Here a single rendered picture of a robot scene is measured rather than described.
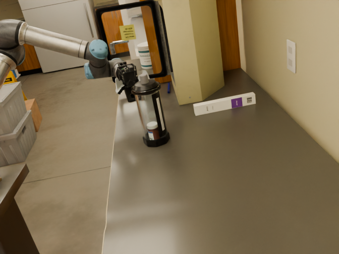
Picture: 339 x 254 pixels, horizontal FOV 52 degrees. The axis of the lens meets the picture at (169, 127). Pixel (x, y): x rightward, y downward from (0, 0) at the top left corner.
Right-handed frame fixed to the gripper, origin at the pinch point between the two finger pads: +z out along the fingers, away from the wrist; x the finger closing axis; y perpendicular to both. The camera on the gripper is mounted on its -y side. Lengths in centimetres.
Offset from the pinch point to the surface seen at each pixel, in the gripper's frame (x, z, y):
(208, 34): 41.1, -17.1, 10.6
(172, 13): 24.1, -13.5, 23.4
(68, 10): 16, -520, -16
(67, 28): 6, -522, -45
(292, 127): 47, 34, -17
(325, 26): 50, 44, 20
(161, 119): 3.7, 15.9, -7.8
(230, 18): 66, -41, 10
